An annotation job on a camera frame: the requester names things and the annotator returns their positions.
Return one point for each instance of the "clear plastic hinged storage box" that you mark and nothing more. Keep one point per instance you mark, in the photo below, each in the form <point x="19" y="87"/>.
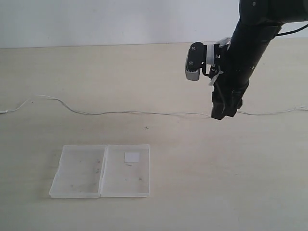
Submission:
<point x="99" y="171"/>

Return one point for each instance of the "white paper label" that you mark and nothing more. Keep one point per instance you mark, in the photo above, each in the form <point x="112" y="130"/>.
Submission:
<point x="131" y="157"/>

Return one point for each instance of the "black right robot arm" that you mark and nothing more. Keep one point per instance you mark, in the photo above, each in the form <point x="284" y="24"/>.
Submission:
<point x="261" y="20"/>

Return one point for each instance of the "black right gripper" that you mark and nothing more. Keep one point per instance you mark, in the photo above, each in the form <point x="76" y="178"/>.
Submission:
<point x="230" y="68"/>

